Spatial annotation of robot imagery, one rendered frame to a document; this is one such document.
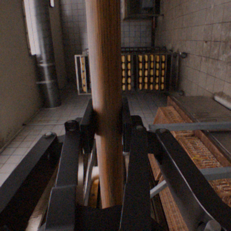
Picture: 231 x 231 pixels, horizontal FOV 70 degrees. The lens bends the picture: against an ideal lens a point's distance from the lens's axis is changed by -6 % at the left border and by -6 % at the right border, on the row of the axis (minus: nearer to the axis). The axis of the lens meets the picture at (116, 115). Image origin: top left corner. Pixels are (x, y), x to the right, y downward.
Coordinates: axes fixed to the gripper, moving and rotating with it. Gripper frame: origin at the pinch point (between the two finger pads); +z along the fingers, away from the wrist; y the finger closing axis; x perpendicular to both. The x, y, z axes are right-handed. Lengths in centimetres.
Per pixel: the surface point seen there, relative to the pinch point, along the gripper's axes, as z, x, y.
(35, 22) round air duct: 292, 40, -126
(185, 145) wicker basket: 79, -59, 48
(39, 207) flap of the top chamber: 71, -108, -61
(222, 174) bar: 40, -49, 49
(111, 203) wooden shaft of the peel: -1.0, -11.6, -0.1
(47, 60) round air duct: 293, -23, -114
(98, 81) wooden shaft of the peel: -0.9, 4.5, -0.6
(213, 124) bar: 88, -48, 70
